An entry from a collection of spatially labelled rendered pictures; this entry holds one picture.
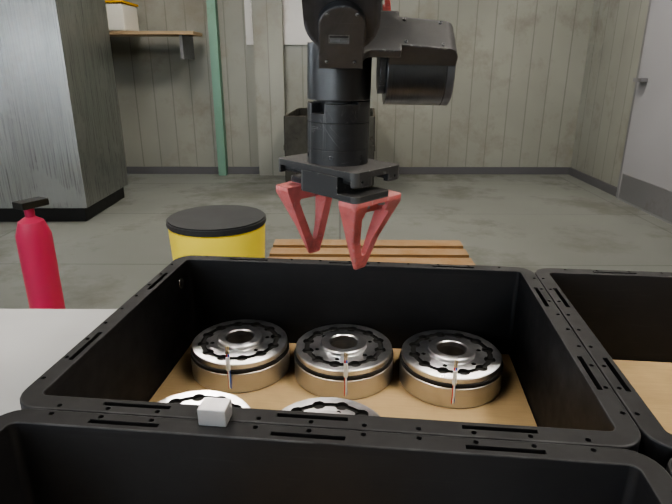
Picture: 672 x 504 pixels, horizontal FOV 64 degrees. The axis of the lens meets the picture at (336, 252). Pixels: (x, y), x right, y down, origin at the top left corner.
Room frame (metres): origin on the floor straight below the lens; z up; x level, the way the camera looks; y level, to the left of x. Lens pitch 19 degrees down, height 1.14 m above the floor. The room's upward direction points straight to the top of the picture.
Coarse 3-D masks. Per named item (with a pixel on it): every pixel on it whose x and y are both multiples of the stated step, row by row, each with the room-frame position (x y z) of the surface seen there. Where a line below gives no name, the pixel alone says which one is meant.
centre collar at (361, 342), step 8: (328, 336) 0.51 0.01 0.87; (336, 336) 0.51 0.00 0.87; (344, 336) 0.52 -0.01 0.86; (352, 336) 0.51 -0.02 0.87; (360, 336) 0.51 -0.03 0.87; (320, 344) 0.50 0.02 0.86; (328, 344) 0.49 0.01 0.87; (360, 344) 0.49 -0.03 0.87; (328, 352) 0.48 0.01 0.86; (336, 352) 0.48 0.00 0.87; (352, 352) 0.48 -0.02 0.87; (360, 352) 0.48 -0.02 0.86
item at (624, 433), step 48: (144, 288) 0.49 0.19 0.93; (528, 288) 0.50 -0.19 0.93; (96, 336) 0.40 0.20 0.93; (576, 336) 0.39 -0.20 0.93; (48, 384) 0.32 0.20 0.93; (432, 432) 0.27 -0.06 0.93; (480, 432) 0.27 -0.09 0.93; (528, 432) 0.27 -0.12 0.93; (576, 432) 0.27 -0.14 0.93; (624, 432) 0.27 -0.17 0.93
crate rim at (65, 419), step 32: (0, 416) 0.29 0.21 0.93; (32, 416) 0.29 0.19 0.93; (64, 416) 0.29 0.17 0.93; (96, 416) 0.29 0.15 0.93; (128, 416) 0.29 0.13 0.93; (288, 448) 0.26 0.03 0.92; (320, 448) 0.26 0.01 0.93; (352, 448) 0.26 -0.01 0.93; (384, 448) 0.26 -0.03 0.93; (416, 448) 0.26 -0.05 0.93; (448, 448) 0.26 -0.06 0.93; (480, 448) 0.26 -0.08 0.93; (512, 448) 0.26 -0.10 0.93; (544, 448) 0.26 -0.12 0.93; (576, 448) 0.26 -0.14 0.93; (608, 448) 0.26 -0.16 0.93; (640, 480) 0.24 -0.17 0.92
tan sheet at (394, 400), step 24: (504, 360) 0.53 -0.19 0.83; (168, 384) 0.48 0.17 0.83; (192, 384) 0.48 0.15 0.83; (288, 384) 0.48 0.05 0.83; (504, 384) 0.48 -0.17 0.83; (264, 408) 0.44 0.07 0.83; (384, 408) 0.44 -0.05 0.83; (408, 408) 0.44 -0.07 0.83; (432, 408) 0.44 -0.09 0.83; (456, 408) 0.44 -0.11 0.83; (480, 408) 0.44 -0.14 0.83; (504, 408) 0.44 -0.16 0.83; (528, 408) 0.44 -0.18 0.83
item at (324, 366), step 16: (304, 336) 0.52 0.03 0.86; (320, 336) 0.52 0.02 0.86; (368, 336) 0.52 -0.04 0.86; (384, 336) 0.52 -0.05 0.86; (304, 352) 0.49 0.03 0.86; (320, 352) 0.49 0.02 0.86; (368, 352) 0.49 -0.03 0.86; (384, 352) 0.49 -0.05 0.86; (320, 368) 0.46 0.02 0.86; (336, 368) 0.46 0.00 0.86; (352, 368) 0.46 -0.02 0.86; (368, 368) 0.46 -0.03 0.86
